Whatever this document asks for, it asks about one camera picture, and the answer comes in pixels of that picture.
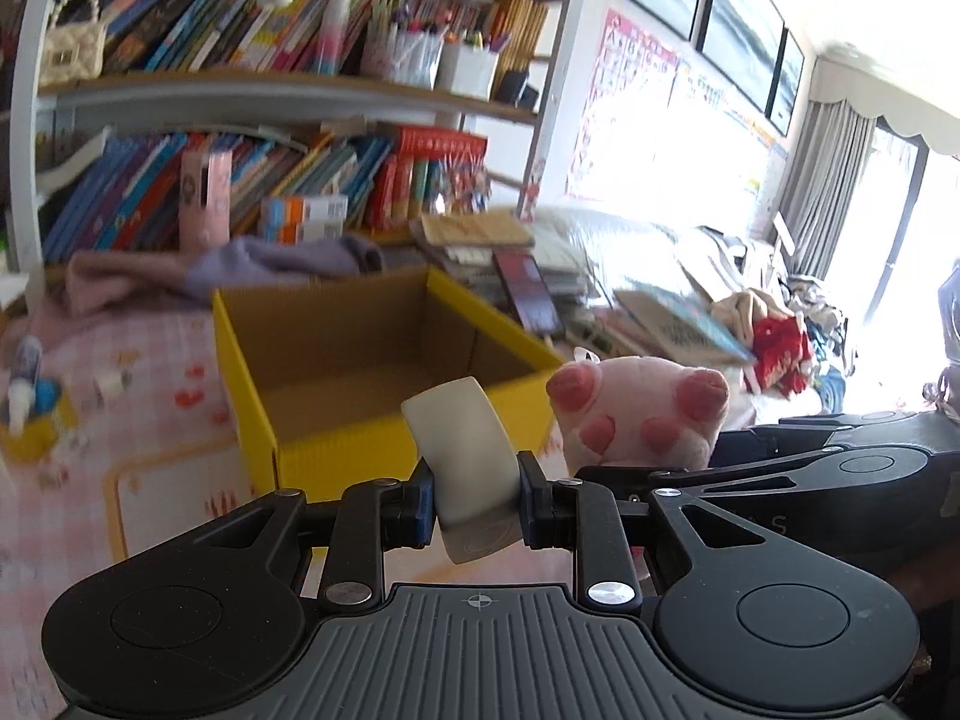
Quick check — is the pink checkered tablecloth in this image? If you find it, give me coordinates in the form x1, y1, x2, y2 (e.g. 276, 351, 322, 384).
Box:
0, 292, 316, 616

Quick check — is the beige cloth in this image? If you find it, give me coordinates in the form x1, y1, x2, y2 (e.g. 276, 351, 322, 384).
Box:
711, 289, 781, 342

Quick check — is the pink plush toy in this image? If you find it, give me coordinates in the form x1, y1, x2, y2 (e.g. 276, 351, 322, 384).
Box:
546, 356, 730, 473

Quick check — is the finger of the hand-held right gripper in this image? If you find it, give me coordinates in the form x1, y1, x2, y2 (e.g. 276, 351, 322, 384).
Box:
574, 446, 853, 500
711, 410, 932, 467

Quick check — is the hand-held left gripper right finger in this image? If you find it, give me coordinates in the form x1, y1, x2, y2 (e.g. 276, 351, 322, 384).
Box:
517, 450, 782, 612

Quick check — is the brown kraft notebook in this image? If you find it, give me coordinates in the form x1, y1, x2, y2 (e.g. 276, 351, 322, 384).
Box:
416, 211, 535, 252

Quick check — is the orange and blue small box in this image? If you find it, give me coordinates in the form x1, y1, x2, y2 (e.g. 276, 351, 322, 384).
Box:
259, 195, 350, 245

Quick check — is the grey curtain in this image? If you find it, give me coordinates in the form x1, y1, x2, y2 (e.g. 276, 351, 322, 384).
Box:
780, 94, 878, 282

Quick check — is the row of colourful thin books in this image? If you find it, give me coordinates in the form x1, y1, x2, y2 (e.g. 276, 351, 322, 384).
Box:
97, 0, 552, 80

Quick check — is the white scalloped valance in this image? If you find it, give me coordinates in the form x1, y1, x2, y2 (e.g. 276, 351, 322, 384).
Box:
814, 52, 960, 160

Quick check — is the black box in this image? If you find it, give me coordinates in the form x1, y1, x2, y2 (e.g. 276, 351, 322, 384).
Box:
495, 69, 539, 110

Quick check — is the white quilted handbag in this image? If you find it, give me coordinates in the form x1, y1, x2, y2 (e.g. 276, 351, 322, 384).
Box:
37, 0, 107, 87

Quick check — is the white pen holder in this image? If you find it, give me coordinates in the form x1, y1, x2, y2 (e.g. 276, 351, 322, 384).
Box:
435, 30, 502, 101

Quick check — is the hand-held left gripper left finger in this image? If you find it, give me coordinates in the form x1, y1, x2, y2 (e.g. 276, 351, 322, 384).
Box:
180, 461, 437, 614

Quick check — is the red boxed book set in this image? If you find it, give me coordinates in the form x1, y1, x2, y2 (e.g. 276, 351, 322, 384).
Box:
367, 127, 492, 233

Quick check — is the pink printed tube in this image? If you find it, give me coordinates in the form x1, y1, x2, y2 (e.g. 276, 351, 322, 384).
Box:
178, 150, 233, 250

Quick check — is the blue labelled bottle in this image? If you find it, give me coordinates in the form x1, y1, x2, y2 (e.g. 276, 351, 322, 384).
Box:
6, 336, 44, 425

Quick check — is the row of blue and mixed books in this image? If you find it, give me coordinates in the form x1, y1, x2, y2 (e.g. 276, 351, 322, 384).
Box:
41, 127, 398, 256

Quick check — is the dark smartphone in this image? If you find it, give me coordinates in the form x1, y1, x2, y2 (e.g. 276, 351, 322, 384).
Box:
491, 251, 565, 337

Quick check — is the purple cloth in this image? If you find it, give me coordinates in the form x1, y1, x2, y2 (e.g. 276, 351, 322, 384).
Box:
184, 235, 387, 297

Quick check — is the yellow cardboard box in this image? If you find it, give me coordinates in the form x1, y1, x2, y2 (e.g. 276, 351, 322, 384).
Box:
212, 266, 567, 560

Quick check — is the white curved plastic piece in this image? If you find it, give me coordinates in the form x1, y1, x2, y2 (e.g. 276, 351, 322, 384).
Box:
400, 375, 524, 565

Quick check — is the pile of books and papers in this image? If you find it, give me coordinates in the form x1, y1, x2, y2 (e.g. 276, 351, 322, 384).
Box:
409, 210, 758, 376

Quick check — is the narrow framed picture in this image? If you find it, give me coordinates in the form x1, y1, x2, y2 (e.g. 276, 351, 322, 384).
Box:
766, 26, 806, 137

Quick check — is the white and wood bookshelf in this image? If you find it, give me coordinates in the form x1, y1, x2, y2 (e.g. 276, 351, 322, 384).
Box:
0, 0, 571, 271

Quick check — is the pink alphabet wall poster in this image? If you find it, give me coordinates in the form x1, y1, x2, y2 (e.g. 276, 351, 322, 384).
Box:
564, 9, 680, 203

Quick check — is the red cloth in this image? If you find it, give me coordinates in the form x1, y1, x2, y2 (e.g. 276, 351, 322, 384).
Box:
746, 315, 815, 397

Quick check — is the pink and white bottle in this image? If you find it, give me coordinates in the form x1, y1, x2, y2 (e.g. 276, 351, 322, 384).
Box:
319, 0, 353, 77

